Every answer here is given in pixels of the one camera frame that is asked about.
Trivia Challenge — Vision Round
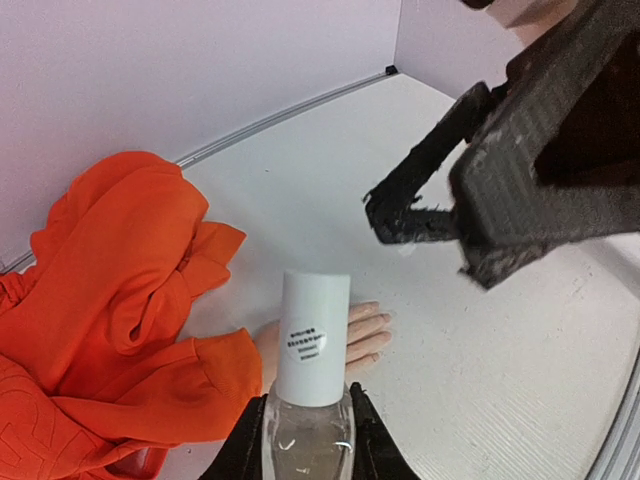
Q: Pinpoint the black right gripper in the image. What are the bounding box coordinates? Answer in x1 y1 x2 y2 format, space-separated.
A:
364 1 639 289

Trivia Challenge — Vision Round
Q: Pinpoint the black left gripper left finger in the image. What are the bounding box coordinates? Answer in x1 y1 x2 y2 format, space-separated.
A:
207 395 267 480

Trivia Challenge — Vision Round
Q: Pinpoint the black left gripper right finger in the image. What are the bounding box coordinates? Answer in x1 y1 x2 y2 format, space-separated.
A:
349 382 418 480

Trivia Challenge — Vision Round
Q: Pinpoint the clear nail polish bottle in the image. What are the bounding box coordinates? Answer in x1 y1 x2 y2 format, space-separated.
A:
261 272 356 479

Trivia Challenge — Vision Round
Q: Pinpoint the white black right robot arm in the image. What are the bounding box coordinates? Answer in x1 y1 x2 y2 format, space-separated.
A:
364 1 639 289

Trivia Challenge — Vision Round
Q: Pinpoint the mannequin hand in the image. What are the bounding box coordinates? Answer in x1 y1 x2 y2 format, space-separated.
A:
253 302 392 394

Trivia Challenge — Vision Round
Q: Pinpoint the orange sweatshirt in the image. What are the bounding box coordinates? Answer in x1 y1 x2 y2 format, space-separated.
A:
1 151 262 479

